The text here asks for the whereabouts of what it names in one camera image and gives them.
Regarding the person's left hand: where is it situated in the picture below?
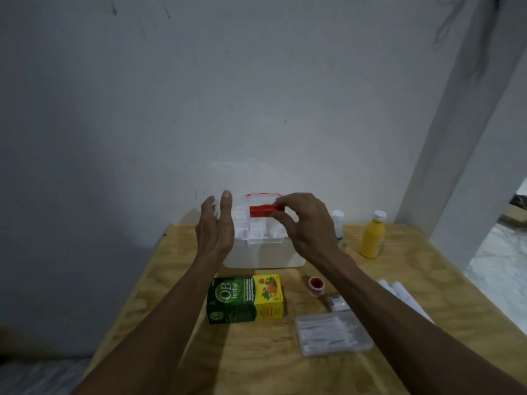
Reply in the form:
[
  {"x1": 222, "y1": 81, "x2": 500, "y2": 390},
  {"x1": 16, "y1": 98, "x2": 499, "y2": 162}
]
[{"x1": 195, "y1": 190, "x2": 235, "y2": 264}]

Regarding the person's right hand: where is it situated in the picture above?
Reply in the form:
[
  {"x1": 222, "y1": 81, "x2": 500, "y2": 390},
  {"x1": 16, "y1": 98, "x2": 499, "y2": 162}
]
[{"x1": 270, "y1": 192, "x2": 343, "y2": 266}]

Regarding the white tray with red handle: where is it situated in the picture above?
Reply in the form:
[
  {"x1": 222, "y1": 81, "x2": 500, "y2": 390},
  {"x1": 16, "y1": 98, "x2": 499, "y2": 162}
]
[{"x1": 232, "y1": 205, "x2": 287, "y2": 246}]

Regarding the person's right forearm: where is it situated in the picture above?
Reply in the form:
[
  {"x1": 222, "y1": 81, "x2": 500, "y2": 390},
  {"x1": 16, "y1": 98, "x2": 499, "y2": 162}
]
[{"x1": 317, "y1": 251, "x2": 527, "y2": 395}]

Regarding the person's left forearm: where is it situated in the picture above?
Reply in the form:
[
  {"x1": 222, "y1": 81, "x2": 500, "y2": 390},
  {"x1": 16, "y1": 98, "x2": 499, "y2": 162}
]
[{"x1": 72, "y1": 253, "x2": 225, "y2": 395}]

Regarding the white plastic storage box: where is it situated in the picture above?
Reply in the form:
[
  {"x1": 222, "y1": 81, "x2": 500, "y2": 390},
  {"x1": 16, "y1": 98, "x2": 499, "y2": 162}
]
[{"x1": 222, "y1": 192, "x2": 306, "y2": 269}]

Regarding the green and yellow medicine box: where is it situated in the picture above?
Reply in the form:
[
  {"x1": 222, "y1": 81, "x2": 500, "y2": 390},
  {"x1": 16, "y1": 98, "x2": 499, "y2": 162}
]
[{"x1": 206, "y1": 274, "x2": 285, "y2": 325}]

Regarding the yellow bottle with white cap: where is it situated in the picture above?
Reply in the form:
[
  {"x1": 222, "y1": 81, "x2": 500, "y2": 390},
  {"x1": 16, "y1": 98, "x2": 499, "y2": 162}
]
[{"x1": 359, "y1": 210, "x2": 387, "y2": 259}]

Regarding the clear bag of cotton swabs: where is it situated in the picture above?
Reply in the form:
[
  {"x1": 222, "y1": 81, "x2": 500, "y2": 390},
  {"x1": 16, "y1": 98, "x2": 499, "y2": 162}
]
[{"x1": 295, "y1": 311, "x2": 374, "y2": 358}]

